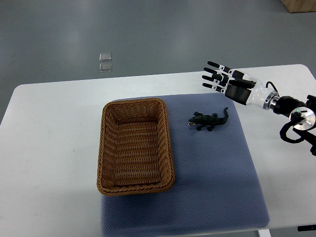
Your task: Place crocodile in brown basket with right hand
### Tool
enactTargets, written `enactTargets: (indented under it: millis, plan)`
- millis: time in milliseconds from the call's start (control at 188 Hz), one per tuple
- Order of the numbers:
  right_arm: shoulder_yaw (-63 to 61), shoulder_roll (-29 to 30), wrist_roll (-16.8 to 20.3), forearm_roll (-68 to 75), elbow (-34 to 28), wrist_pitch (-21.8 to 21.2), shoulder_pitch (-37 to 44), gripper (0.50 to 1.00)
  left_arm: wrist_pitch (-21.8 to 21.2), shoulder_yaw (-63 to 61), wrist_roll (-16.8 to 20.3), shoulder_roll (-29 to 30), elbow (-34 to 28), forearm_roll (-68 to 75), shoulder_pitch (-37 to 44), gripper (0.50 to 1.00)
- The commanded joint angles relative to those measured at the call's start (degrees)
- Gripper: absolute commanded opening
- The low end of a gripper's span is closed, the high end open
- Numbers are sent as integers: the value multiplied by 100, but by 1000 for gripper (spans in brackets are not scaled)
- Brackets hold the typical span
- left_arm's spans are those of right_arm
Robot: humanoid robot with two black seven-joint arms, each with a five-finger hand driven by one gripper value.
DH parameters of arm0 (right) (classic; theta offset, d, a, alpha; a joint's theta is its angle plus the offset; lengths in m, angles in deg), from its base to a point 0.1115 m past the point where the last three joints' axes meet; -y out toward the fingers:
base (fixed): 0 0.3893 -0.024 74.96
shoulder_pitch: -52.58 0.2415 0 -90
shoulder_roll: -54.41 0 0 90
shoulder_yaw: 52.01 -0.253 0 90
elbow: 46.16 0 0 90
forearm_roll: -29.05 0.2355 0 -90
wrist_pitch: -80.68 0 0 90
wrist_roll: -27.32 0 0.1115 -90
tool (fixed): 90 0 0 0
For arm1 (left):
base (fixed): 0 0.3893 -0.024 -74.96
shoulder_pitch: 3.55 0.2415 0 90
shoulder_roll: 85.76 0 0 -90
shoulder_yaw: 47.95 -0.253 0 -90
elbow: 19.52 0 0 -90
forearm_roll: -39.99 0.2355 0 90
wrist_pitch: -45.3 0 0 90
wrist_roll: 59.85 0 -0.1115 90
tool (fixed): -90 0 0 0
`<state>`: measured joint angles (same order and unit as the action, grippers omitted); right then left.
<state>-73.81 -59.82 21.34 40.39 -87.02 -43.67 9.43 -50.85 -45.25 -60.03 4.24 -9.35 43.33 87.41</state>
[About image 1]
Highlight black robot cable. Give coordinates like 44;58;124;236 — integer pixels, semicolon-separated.
265;81;278;94

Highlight lower metal floor plate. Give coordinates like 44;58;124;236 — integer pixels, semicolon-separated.
99;63;113;72

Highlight brown wicker basket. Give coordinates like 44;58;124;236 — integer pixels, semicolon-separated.
96;98;175;196

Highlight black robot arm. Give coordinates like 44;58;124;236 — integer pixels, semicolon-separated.
270;95;316;156

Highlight dark toy crocodile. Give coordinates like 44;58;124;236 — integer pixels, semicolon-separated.
188;107;229;131

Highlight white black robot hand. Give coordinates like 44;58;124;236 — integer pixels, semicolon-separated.
202;61;280;110

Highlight white table leg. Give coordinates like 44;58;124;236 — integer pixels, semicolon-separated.
257;229;272;237

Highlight black table control panel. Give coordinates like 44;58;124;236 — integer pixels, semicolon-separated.
297;225;316;232

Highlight blue grey table mat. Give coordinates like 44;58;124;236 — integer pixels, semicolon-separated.
101;93;270;237

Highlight upper metal floor plate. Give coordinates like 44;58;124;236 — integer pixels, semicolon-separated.
99;53;112;62

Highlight metal floor plate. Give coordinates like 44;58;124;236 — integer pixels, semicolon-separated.
99;63;113;72
99;53;112;62

